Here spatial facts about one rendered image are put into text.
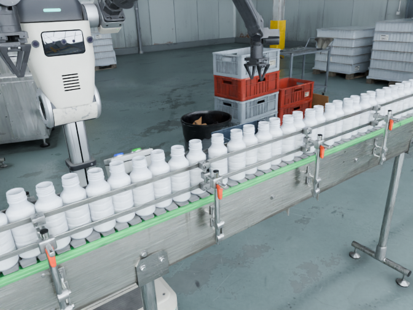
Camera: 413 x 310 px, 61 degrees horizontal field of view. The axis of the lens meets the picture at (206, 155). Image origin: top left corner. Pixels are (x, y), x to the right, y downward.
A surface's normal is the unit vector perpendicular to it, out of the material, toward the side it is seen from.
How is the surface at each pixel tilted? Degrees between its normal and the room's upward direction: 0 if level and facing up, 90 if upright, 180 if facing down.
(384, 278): 0
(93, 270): 90
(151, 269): 90
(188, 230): 90
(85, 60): 90
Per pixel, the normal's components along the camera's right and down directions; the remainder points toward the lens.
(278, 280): -0.04, -0.92
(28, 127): 0.31, 0.36
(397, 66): -0.79, 0.28
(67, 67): 0.58, 0.30
